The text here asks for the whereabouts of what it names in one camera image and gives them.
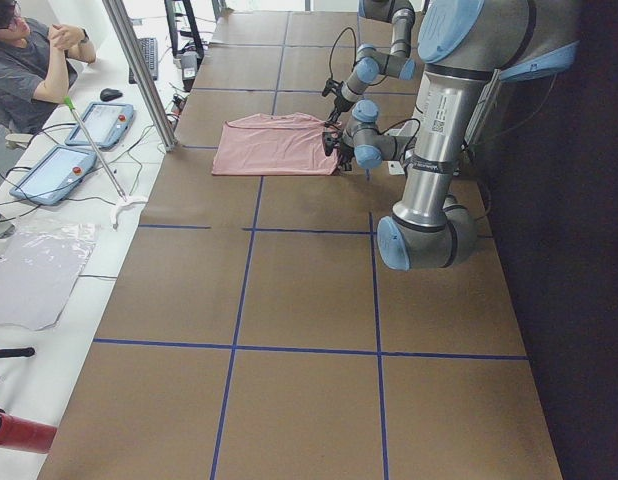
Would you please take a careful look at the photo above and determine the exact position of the blue teach pendant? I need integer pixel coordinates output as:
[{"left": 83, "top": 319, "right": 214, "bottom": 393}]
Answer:
[
  {"left": 10, "top": 146, "right": 96, "bottom": 206},
  {"left": 81, "top": 102, "right": 135, "bottom": 151}
]

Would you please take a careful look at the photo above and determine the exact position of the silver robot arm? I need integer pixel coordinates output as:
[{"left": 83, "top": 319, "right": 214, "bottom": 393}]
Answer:
[
  {"left": 326, "top": 0, "right": 581, "bottom": 270},
  {"left": 321, "top": 0, "right": 416, "bottom": 126}
]

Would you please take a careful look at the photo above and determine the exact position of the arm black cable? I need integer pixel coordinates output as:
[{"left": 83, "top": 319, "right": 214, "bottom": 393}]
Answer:
[
  {"left": 378, "top": 117, "right": 423, "bottom": 151},
  {"left": 326, "top": 26, "right": 360, "bottom": 86}
]

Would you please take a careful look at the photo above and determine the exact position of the clear plastic bag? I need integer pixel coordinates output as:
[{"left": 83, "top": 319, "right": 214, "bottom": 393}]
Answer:
[{"left": 0, "top": 220, "right": 99, "bottom": 331}]

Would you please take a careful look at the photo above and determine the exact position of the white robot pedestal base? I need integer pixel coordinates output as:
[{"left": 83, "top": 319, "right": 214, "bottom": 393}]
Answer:
[{"left": 387, "top": 128, "right": 418, "bottom": 176}]

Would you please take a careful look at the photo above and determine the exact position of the red cylinder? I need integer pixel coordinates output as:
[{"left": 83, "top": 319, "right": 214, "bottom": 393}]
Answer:
[{"left": 0, "top": 412, "right": 57, "bottom": 454}]

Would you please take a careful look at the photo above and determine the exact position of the black computer mouse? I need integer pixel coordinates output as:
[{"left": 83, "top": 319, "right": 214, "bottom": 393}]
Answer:
[{"left": 99, "top": 88, "right": 123, "bottom": 102}]

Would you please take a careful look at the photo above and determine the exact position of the black keyboard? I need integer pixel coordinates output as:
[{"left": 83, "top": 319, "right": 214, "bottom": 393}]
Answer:
[{"left": 138, "top": 37, "right": 159, "bottom": 80}]

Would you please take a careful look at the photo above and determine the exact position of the aluminium frame post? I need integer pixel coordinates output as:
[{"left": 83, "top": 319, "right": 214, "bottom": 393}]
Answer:
[{"left": 102, "top": 0, "right": 177, "bottom": 152}]

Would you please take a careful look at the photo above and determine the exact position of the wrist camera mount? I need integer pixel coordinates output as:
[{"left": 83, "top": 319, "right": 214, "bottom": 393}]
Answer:
[
  {"left": 322, "top": 130, "right": 341, "bottom": 157},
  {"left": 321, "top": 78, "right": 341, "bottom": 97}
]

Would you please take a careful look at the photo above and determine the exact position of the black stand leg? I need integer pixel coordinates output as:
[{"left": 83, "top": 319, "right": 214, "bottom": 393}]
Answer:
[{"left": 0, "top": 347, "right": 35, "bottom": 359}]

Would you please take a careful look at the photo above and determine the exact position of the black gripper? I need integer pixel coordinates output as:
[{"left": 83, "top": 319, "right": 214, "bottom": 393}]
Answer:
[
  {"left": 337, "top": 142, "right": 355, "bottom": 172},
  {"left": 326, "top": 93, "right": 353, "bottom": 125}
]

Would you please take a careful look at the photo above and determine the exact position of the metal rod green tip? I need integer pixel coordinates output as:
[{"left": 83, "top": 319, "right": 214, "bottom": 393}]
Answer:
[{"left": 63, "top": 96, "right": 127, "bottom": 200}]

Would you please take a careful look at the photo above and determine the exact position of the seated person grey shirt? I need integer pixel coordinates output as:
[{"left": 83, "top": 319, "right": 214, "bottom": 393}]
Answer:
[{"left": 0, "top": 1, "right": 96, "bottom": 134}]

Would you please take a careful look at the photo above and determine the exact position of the far blue teach pendant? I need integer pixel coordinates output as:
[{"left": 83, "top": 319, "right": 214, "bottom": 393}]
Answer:
[{"left": 81, "top": 102, "right": 135, "bottom": 151}]

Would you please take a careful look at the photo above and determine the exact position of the pink Snoopy t-shirt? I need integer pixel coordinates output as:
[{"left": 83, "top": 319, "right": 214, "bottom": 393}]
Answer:
[{"left": 212, "top": 112, "right": 337, "bottom": 176}]

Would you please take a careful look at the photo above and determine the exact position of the white hook tool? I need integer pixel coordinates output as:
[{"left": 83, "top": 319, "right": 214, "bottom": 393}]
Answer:
[{"left": 109, "top": 195, "right": 148, "bottom": 230}]

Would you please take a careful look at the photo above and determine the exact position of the near blue teach pendant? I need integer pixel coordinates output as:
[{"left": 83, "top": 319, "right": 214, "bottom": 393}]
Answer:
[{"left": 10, "top": 146, "right": 96, "bottom": 206}]

